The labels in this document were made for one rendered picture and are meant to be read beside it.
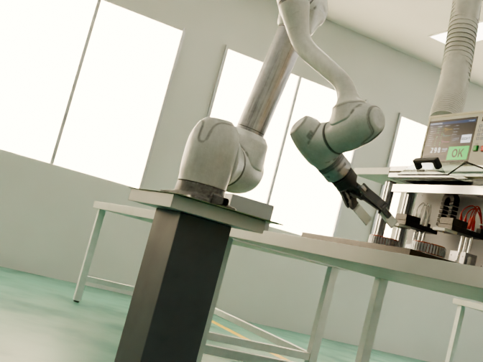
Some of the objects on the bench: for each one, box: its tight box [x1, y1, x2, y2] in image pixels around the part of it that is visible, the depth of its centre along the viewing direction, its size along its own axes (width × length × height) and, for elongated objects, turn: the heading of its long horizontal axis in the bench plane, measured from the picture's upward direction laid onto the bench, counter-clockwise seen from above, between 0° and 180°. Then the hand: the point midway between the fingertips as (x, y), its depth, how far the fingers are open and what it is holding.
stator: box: [368, 234, 400, 247], centre depth 249 cm, size 11×11×4 cm
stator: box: [410, 240, 447, 258], centre depth 227 cm, size 11×11×4 cm
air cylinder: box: [449, 250, 477, 266], centre depth 233 cm, size 5×8×6 cm
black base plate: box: [301, 232, 457, 263], centre depth 238 cm, size 47×64×2 cm
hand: (379, 220), depth 219 cm, fingers open, 13 cm apart
